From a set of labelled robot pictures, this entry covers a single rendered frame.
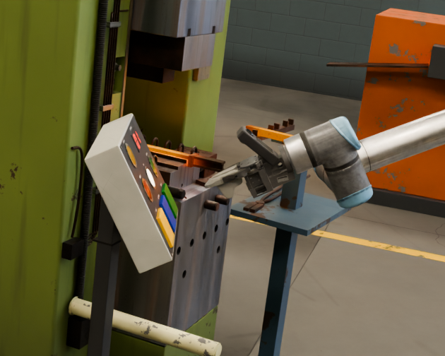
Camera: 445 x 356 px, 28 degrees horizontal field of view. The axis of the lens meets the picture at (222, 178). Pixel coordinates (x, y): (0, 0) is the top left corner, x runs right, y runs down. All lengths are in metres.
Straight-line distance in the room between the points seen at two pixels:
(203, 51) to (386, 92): 3.53
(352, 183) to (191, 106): 0.90
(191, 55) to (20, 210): 0.63
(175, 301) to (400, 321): 1.87
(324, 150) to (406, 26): 3.88
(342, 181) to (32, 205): 0.82
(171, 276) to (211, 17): 0.75
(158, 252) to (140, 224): 0.07
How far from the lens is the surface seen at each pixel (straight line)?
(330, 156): 2.11
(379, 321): 4.24
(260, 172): 2.11
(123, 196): 1.88
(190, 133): 2.91
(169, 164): 2.56
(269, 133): 2.92
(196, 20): 2.48
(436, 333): 4.25
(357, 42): 10.08
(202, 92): 2.94
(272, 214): 2.96
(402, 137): 2.31
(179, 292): 2.62
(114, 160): 1.87
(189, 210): 2.54
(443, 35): 5.92
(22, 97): 2.34
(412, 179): 6.08
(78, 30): 2.23
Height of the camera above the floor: 1.65
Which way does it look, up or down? 16 degrees down
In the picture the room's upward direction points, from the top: 7 degrees clockwise
